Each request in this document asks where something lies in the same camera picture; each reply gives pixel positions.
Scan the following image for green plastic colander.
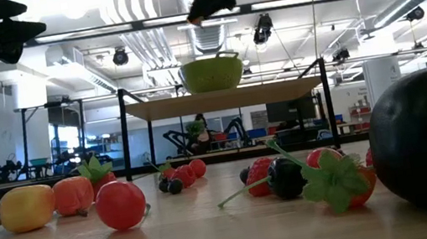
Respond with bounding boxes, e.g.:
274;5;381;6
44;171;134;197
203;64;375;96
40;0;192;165
174;47;247;97

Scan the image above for overhead LED light bar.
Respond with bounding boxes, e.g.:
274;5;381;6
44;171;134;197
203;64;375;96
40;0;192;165
0;0;346;52

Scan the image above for wooden shelf riser black legs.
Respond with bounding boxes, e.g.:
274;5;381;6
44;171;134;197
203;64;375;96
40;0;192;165
112;56;342;182

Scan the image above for black ceiling spotlight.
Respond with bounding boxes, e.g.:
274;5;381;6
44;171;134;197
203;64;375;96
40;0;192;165
110;45;132;68
330;47;352;64
405;5;427;23

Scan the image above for green background plant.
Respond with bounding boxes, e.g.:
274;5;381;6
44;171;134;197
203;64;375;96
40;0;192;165
184;118;207;140

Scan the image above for black monitor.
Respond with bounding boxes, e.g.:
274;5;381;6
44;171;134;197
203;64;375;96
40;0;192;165
264;93;319;126

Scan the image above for blue storage bin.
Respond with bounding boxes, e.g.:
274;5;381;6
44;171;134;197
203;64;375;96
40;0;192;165
247;126;268;140

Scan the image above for person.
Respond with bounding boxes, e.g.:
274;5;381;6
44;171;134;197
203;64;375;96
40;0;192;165
186;111;219;156

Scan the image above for red storage bin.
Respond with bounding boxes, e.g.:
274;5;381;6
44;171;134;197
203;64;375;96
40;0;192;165
266;123;285;136

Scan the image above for red toy raspberry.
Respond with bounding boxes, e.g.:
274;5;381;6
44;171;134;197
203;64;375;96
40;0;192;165
363;148;376;168
172;162;199;190
242;156;279;199

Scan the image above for toy blueberry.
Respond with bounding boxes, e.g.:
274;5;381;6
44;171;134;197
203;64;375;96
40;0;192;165
166;177;185;196
238;166;253;187
156;177;172;195

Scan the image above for red toy strawberry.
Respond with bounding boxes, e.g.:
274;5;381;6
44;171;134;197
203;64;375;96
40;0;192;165
75;153;121;202
265;124;382;223
156;160;179;183

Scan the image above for white pillar with sign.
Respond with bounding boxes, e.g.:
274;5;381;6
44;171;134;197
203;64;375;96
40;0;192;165
360;54;407;110

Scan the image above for orange toy peach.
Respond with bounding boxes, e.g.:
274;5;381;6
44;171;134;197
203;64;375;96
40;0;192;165
49;174;98;221

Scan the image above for yellow-orange toy peach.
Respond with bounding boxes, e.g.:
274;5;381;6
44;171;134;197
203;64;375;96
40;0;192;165
0;181;60;236

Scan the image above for black toy cherry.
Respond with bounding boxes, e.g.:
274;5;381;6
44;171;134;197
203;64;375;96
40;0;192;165
211;153;310;211

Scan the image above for black overhead camera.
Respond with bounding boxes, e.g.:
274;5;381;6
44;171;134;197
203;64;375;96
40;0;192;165
249;12;278;46

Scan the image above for thin hanging cable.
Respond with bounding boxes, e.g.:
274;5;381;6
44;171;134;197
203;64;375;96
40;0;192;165
307;0;325;61

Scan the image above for black background workstation frame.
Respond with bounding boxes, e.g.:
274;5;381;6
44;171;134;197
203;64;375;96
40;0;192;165
12;96;97;181

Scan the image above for black aluminium frame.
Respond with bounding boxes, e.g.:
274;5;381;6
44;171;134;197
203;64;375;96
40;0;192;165
0;129;370;197

